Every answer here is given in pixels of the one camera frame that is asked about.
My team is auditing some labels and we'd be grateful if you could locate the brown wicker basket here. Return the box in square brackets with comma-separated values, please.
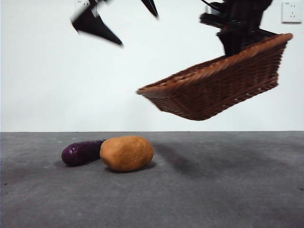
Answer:
[136, 33, 293, 121]

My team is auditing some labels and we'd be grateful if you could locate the purple eggplant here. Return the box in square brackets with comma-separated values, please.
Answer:
[61, 139, 106, 166]

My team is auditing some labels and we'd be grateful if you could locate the brown potato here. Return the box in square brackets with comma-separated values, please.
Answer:
[99, 135, 154, 172]

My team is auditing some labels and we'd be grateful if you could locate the white wall socket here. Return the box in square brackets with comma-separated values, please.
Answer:
[76, 0, 98, 17]
[282, 1, 299, 24]

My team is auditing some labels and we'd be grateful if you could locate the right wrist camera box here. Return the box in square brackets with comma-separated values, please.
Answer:
[199, 13, 229, 28]

